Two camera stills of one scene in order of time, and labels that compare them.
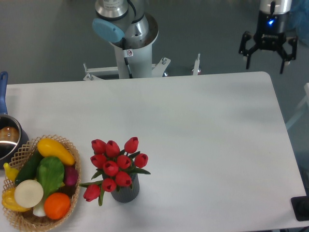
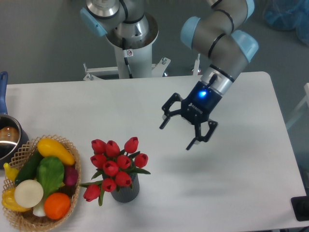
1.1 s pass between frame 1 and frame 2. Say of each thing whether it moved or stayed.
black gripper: moved
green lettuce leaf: stayed
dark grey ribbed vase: stayed
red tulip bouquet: stayed
